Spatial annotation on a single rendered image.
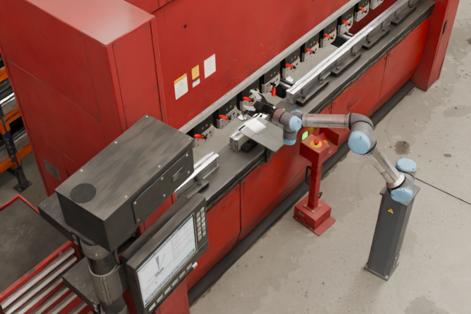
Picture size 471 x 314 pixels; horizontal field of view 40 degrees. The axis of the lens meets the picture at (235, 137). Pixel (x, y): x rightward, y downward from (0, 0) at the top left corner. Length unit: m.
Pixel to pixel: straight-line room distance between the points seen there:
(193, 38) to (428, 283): 2.38
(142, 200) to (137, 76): 0.51
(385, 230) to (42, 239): 2.04
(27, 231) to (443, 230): 2.83
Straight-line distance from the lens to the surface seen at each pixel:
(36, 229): 3.57
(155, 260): 2.64
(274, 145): 3.79
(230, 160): 3.88
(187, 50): 3.10
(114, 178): 2.37
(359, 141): 3.45
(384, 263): 4.37
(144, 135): 2.51
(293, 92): 4.20
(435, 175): 5.19
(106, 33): 2.45
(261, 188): 4.17
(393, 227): 4.08
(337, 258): 4.54
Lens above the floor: 3.66
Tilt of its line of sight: 44 degrees down
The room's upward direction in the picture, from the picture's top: 1 degrees counter-clockwise
